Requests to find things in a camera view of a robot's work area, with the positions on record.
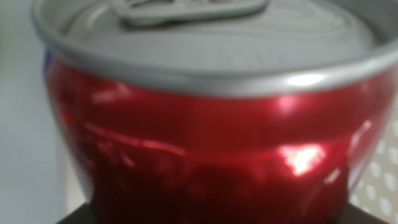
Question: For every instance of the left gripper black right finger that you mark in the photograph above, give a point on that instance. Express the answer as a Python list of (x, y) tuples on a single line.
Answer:
[(354, 217)]

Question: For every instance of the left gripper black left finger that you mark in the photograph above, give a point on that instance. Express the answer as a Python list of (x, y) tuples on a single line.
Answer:
[(82, 216)]

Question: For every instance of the red soda can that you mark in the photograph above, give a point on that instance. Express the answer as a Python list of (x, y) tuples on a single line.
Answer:
[(211, 149)]

